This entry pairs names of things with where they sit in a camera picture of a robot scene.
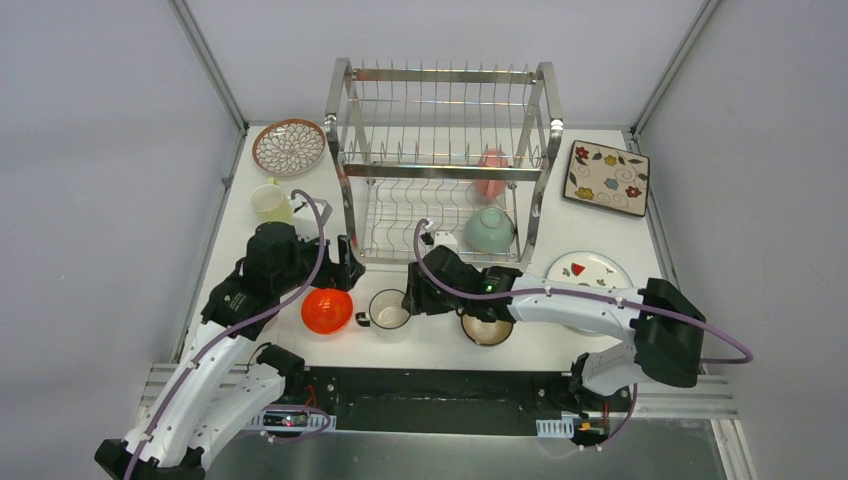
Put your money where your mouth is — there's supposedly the mint green bowl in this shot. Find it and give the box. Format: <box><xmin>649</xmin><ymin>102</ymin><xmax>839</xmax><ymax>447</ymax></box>
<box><xmin>464</xmin><ymin>206</ymin><xmax>516</xmax><ymax>254</ymax></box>

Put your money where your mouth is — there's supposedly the white ribbed mug black rim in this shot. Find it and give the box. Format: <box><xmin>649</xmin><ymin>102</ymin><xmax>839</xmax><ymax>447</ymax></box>
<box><xmin>354</xmin><ymin>289</ymin><xmax>411</xmax><ymax>343</ymax></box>

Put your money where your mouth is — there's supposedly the light green mug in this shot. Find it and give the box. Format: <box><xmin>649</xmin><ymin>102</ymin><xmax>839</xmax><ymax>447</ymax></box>
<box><xmin>249</xmin><ymin>177</ymin><xmax>294</xmax><ymax>224</ymax></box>

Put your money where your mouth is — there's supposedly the pink mug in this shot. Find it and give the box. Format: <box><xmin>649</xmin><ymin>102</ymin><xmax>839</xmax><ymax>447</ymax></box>
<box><xmin>474</xmin><ymin>148</ymin><xmax>513</xmax><ymax>203</ymax></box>

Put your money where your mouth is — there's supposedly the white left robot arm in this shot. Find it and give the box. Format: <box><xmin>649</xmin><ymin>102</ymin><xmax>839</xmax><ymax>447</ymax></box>
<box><xmin>95</xmin><ymin>222</ymin><xmax>365</xmax><ymax>479</ymax></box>

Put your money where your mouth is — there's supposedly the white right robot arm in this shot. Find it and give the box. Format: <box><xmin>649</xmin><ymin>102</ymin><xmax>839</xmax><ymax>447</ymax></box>
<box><xmin>402</xmin><ymin>246</ymin><xmax>706</xmax><ymax>410</ymax></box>

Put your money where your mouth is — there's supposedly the stainless steel dish rack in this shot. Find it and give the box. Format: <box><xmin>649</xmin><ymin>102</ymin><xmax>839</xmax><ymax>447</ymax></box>
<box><xmin>324</xmin><ymin>58</ymin><xmax>564</xmax><ymax>268</ymax></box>

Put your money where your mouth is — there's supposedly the orange plastic bowl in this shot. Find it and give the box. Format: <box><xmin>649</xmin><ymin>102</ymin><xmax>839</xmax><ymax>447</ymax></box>
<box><xmin>301</xmin><ymin>288</ymin><xmax>353</xmax><ymax>335</ymax></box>

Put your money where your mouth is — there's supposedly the beige bowl dark rim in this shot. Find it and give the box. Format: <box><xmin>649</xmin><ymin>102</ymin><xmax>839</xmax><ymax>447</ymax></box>
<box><xmin>461</xmin><ymin>315</ymin><xmax>514</xmax><ymax>347</ymax></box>

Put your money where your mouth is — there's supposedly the brown floral round plate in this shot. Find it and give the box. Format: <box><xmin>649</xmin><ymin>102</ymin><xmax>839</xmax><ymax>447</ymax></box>
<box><xmin>251</xmin><ymin>119</ymin><xmax>327</xmax><ymax>177</ymax></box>

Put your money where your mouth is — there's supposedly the square floral plate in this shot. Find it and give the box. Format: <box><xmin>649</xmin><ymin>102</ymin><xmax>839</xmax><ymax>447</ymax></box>
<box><xmin>562</xmin><ymin>140</ymin><xmax>651</xmax><ymax>217</ymax></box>

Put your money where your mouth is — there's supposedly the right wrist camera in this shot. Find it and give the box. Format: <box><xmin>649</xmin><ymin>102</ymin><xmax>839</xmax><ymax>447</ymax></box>
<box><xmin>421</xmin><ymin>222</ymin><xmax>459</xmax><ymax>253</ymax></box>

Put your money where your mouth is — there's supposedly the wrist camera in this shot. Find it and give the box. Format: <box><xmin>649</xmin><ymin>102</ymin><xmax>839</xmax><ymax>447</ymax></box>
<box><xmin>291</xmin><ymin>197</ymin><xmax>333</xmax><ymax>241</ymax></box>
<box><xmin>421</xmin><ymin>222</ymin><xmax>459</xmax><ymax>253</ymax></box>

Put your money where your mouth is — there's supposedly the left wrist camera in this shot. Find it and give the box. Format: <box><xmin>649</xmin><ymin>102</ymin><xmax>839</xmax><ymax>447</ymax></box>
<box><xmin>291</xmin><ymin>197</ymin><xmax>333</xmax><ymax>241</ymax></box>

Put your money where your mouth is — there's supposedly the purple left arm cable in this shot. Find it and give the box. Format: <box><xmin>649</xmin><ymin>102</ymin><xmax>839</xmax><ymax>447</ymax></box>
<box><xmin>122</xmin><ymin>189</ymin><xmax>336</xmax><ymax>480</ymax></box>

